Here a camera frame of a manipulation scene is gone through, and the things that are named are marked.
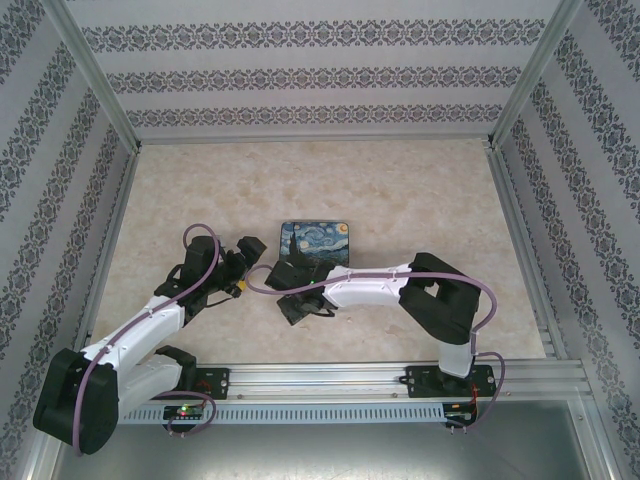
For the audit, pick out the starry night painted tin box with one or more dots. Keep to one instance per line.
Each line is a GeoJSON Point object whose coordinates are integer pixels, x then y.
{"type": "Point", "coordinates": [320, 240]}

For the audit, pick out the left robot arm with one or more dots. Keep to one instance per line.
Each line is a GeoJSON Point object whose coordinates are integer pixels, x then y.
{"type": "Point", "coordinates": [145, 325]}

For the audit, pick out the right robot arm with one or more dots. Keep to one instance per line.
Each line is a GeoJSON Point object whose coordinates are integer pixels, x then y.
{"type": "Point", "coordinates": [360, 287]}

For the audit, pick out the left circuit board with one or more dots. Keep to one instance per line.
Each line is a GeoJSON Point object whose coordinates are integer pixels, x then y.
{"type": "Point", "coordinates": [185, 411]}

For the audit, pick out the circuit board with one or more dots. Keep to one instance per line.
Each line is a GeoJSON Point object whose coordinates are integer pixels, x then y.
{"type": "Point", "coordinates": [457, 415]}
{"type": "Point", "coordinates": [185, 411]}

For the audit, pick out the grey metal sheet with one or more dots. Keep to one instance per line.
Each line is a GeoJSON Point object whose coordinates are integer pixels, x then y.
{"type": "Point", "coordinates": [320, 450]}

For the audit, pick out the right circuit board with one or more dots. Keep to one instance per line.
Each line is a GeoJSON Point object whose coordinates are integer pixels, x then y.
{"type": "Point", "coordinates": [457, 415]}

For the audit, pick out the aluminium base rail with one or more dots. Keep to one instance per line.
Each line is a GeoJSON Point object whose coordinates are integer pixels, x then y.
{"type": "Point", "coordinates": [320, 380]}

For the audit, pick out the aluminium side rail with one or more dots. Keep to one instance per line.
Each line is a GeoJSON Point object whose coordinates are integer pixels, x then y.
{"type": "Point", "coordinates": [112, 240]}
{"type": "Point", "coordinates": [525, 240]}

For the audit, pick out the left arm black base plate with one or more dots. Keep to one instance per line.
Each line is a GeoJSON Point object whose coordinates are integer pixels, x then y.
{"type": "Point", "coordinates": [220, 382]}

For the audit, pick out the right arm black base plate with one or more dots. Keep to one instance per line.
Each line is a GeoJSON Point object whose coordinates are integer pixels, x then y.
{"type": "Point", "coordinates": [420, 382]}

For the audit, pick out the aluminium frame post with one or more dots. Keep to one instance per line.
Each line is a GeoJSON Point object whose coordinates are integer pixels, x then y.
{"type": "Point", "coordinates": [535, 70]}
{"type": "Point", "coordinates": [95, 70]}

